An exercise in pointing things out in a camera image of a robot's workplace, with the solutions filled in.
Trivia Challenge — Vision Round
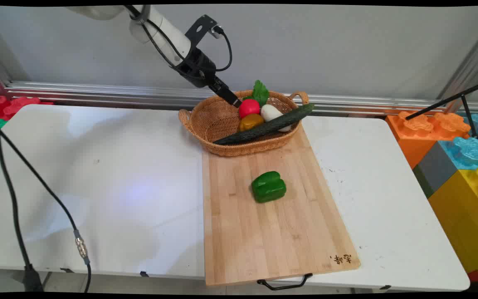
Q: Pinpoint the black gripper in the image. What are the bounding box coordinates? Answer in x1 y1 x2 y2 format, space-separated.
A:
176 47 242 108

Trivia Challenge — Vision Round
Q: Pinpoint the brown yellow potato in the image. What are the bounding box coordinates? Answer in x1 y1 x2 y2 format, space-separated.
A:
239 113 265 132

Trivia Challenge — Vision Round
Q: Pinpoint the red tomato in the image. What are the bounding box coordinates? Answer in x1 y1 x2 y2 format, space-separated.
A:
238 98 261 120

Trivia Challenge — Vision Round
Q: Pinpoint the woven wicker basket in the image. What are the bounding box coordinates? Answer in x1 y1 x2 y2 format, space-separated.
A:
178 89 310 157

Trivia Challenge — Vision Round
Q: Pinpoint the white radish with green leaves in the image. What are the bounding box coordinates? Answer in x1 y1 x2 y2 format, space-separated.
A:
252 80 293 132

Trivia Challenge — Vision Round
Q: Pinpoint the long dark green cucumber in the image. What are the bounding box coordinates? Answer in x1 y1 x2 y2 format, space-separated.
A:
213 103 315 146

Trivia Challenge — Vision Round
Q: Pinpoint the green bell pepper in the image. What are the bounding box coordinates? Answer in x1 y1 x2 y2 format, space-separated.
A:
251 171 287 203

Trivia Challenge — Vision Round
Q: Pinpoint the wooden cutting board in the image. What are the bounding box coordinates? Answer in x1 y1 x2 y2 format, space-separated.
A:
201 123 361 287

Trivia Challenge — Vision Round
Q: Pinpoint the orange foam block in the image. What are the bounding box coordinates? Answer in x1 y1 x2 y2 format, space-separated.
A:
385 110 471 169

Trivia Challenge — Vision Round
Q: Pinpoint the black tripod stand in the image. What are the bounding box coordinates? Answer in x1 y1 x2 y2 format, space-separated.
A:
405 78 478 144

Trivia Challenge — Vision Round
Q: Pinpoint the grey foam block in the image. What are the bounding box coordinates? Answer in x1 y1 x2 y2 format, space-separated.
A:
412 142 458 199

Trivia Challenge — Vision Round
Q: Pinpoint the black camera cable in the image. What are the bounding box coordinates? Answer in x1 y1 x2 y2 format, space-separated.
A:
124 5 234 77

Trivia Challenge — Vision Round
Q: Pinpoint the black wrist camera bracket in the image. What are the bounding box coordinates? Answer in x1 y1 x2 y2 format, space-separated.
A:
185 15 225 47

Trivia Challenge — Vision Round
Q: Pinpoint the aluminium frame rail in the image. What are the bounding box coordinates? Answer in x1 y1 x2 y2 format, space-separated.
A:
0 81 478 117

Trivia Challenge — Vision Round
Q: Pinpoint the black metal carry handle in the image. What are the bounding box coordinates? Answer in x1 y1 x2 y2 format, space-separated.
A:
257 273 313 290

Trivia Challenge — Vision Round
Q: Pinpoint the thin cable with metal connector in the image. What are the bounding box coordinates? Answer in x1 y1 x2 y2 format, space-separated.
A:
0 88 92 293

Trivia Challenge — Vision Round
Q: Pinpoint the thick black cable with plug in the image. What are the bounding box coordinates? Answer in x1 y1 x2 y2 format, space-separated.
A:
0 110 44 293

